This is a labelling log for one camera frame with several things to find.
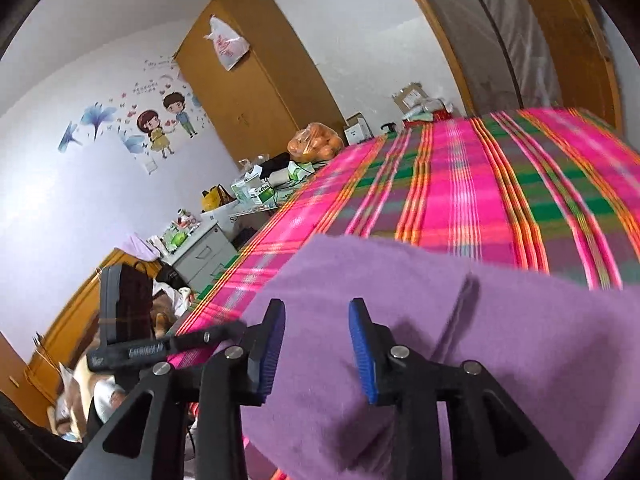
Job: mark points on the white carton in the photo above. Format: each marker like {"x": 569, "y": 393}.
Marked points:
{"x": 225, "y": 220}

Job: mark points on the wooden wardrobe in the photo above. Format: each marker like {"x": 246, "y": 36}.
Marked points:
{"x": 260, "y": 85}

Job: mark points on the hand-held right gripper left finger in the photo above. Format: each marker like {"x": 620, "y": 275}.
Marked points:
{"x": 270, "y": 350}

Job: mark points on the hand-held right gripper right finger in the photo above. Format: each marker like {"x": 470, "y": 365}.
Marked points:
{"x": 362, "y": 350}

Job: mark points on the clear plastic zip curtain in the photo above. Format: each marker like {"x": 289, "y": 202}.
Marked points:
{"x": 475, "y": 35}

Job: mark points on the light purple cloth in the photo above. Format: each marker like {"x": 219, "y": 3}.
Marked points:
{"x": 135, "y": 249}

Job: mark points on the person's left hand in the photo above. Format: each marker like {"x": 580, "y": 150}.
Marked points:
{"x": 107, "y": 395}

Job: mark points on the wooden door frame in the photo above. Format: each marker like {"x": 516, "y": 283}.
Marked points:
{"x": 440, "y": 35}

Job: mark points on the small white box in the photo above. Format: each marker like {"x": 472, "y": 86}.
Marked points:
{"x": 357, "y": 132}

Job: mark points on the purple fleece sweater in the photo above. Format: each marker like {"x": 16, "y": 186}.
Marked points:
{"x": 500, "y": 335}

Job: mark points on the green bottle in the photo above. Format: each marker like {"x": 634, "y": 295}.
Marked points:
{"x": 176, "y": 241}

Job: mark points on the green white box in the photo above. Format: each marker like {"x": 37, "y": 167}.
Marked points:
{"x": 240, "y": 189}
{"x": 261, "y": 195}

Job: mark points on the wooden door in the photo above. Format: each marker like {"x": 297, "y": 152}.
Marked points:
{"x": 575, "y": 35}

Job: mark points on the black clamp tool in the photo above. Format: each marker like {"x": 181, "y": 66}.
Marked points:
{"x": 389, "y": 126}

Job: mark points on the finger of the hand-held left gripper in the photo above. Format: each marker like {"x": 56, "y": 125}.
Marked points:
{"x": 200, "y": 339}

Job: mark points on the folding table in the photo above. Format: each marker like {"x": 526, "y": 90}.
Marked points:
{"x": 260, "y": 210}

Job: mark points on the grey drawer cabinet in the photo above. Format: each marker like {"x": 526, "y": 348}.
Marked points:
{"x": 200, "y": 260}

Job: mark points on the green tissue pack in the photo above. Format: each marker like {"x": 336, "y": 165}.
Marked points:
{"x": 301, "y": 170}

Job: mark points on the white plastic bag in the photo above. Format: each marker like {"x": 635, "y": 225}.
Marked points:
{"x": 227, "y": 45}

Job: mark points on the cartoon wall sticker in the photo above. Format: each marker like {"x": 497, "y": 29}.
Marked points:
{"x": 155, "y": 130}

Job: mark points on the pink green plaid bed sheet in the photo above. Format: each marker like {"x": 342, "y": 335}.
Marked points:
{"x": 475, "y": 185}

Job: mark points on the red box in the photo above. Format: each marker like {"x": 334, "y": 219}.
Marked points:
{"x": 441, "y": 114}

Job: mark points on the bag of oranges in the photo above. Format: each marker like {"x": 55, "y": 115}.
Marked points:
{"x": 315, "y": 142}

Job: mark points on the wooden headboard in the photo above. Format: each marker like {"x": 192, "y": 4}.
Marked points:
{"x": 65, "y": 330}

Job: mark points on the yellow bag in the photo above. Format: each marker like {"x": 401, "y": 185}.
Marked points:
{"x": 215, "y": 199}

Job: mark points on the open cardboard box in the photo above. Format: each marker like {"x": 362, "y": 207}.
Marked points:
{"x": 410, "y": 97}

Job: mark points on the black cloth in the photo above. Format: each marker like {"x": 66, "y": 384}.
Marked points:
{"x": 274, "y": 165}

